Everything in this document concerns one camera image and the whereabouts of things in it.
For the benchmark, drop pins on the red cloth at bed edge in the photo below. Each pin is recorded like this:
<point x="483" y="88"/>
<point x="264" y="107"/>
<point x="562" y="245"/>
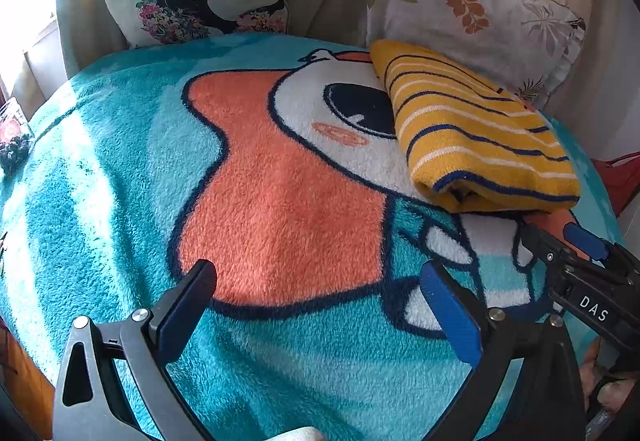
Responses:
<point x="624" y="183"/>

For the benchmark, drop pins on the leaf print ruffled pillow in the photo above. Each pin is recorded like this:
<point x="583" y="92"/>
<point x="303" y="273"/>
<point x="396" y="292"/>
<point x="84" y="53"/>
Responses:
<point x="480" y="16"/>

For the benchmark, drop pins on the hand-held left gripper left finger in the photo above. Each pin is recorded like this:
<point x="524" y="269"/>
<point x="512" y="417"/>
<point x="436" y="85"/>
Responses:
<point x="186" y="297"/>

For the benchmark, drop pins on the wooden bed frame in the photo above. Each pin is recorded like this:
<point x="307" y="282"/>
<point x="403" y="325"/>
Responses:
<point x="22" y="386"/>

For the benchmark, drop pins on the floral patterned object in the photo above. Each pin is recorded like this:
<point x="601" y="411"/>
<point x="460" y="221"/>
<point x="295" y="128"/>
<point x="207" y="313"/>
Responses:
<point x="12" y="138"/>

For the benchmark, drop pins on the teal printed fleece blanket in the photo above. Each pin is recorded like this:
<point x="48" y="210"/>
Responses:
<point x="250" y="201"/>

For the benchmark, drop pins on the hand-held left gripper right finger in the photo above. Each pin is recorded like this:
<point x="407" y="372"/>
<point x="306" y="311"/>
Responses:
<point x="450" y="316"/>

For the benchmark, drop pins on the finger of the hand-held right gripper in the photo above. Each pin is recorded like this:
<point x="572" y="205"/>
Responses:
<point x="586" y="240"/>
<point x="542" y="245"/>

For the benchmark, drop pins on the yellow striped towel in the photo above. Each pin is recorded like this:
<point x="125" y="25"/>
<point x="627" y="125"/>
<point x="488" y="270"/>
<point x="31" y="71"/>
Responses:
<point x="480" y="131"/>

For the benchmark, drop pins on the person's right hand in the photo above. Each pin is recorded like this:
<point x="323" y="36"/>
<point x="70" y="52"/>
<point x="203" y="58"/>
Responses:
<point x="602" y="391"/>

